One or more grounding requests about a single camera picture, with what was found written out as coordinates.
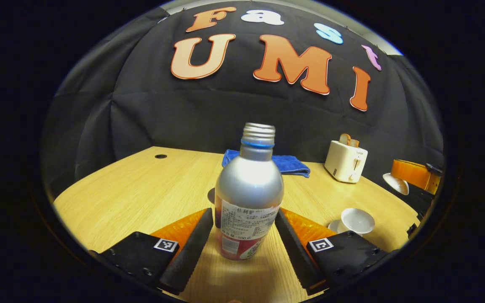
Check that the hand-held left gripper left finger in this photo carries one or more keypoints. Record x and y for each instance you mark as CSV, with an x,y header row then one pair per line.
x,y
192,252

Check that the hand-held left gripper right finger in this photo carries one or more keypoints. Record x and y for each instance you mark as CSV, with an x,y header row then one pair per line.
x,y
295,252

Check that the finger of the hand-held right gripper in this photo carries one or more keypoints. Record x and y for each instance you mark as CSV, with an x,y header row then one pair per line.
x,y
415,174
421,202

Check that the white teacup lid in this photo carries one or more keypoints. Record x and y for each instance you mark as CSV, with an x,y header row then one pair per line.
x,y
396,184

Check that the white teacup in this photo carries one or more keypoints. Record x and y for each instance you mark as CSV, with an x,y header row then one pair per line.
x,y
357,219

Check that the silver water bottle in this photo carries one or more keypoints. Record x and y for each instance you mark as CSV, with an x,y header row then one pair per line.
x,y
249,189

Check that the white saucer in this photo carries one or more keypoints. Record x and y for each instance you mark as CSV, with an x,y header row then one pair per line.
x,y
334,226

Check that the toast slice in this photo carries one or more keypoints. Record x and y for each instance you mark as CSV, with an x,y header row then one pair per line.
x,y
344,139
354,143

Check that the cream toaster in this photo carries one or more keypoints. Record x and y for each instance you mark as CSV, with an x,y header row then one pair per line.
x,y
343,162

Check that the blue towel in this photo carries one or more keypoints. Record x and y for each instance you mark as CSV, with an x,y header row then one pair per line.
x,y
293,164

